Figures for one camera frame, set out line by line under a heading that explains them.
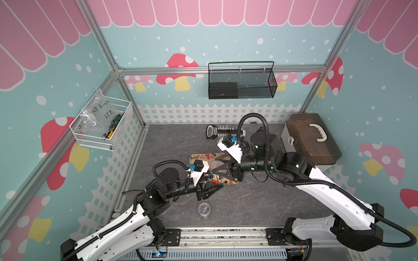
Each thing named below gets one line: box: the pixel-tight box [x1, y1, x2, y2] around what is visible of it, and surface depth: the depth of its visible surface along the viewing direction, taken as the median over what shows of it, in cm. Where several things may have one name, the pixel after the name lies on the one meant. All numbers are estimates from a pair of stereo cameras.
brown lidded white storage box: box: [281, 113, 343, 171], surface depth 91 cm
